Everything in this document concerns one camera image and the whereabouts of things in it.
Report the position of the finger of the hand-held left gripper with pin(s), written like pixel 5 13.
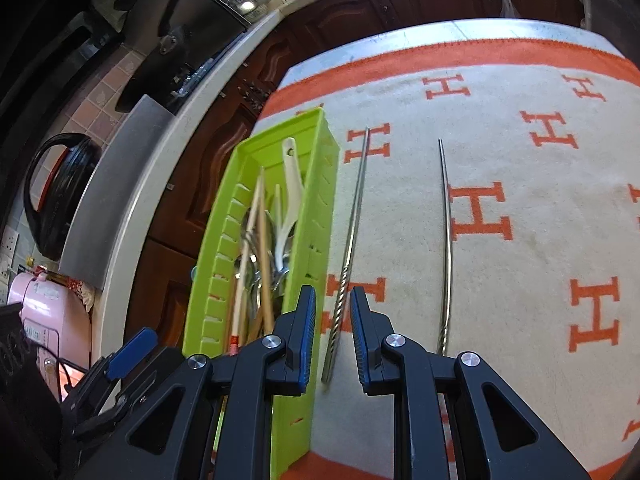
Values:
pixel 125 400
pixel 130 355

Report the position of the stainless steel splash plate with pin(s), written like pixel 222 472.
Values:
pixel 115 185

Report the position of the white ceramic spoon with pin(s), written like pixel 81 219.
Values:
pixel 292 180

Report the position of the wooden chopstick with banded end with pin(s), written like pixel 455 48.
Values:
pixel 269 315

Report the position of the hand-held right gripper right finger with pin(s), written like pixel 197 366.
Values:
pixel 360 340

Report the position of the black gas stove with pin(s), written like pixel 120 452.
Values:
pixel 200 77

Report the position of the orange and cream printed blanket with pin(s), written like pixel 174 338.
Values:
pixel 525 185

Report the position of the stainless steel chopstick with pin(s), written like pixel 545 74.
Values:
pixel 350 240
pixel 445 260

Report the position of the dark glossy range hood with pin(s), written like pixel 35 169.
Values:
pixel 200 15

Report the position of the large stainless steel spoon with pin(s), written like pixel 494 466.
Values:
pixel 282 260
pixel 252 260

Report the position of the green plastic utensil tray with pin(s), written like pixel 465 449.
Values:
pixel 292 425

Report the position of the pink kitchen appliance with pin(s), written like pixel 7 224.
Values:
pixel 45 305

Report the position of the pale chopstick with red pattern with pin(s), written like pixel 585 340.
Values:
pixel 257 200

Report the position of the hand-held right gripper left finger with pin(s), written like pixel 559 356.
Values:
pixel 305 340

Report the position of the hanging plastic bag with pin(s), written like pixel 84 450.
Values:
pixel 509 7

